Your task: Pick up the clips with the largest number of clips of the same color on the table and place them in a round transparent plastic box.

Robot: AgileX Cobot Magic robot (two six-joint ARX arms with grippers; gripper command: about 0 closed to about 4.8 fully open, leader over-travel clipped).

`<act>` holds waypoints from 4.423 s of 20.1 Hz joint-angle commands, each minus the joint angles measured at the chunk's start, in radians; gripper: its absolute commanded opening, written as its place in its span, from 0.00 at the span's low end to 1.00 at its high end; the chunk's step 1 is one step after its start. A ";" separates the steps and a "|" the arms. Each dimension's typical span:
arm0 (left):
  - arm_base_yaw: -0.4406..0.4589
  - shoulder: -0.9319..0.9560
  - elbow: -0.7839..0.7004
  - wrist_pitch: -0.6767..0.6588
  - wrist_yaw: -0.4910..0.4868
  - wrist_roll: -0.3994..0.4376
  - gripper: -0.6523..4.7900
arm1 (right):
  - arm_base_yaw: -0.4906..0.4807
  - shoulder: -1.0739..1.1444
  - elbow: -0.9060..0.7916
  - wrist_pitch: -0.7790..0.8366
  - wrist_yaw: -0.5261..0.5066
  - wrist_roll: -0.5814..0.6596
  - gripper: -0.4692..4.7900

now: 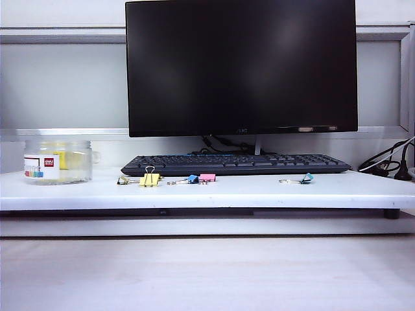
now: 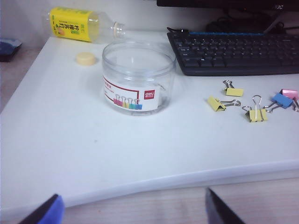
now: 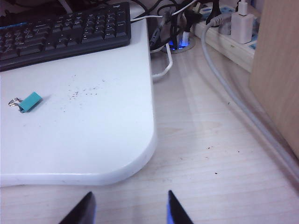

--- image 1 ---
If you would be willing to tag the black riser foot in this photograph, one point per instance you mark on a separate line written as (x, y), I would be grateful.
(392, 214)

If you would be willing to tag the pink binder clip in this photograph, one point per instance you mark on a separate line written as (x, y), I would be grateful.
(207, 177)

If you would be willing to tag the black computer monitor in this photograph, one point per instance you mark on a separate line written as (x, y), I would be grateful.
(240, 64)

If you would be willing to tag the aluminium partition post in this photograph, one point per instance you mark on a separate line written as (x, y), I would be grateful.
(405, 81)

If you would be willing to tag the clear plastic jar with label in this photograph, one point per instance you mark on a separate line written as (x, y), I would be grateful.
(42, 162)

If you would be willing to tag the shiny silver partition rail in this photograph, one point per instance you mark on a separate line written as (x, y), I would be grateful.
(65, 133)

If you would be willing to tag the black power plug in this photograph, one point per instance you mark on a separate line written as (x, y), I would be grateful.
(403, 173)

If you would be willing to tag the black computer keyboard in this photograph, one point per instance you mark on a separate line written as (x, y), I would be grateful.
(233, 165)

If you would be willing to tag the white desk riser board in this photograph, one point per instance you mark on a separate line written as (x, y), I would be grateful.
(227, 194)

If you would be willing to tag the gray aluminium partition rail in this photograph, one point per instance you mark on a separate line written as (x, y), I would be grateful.
(65, 37)

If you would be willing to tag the small yellow binder clip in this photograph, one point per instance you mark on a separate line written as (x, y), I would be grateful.
(122, 180)

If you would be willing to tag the teal binder clip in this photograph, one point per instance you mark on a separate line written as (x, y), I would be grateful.
(307, 178)

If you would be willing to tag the blue binder clip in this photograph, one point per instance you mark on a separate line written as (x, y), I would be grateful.
(193, 179)

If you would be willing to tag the silver monitor stand leg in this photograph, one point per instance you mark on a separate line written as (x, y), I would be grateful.
(258, 145)

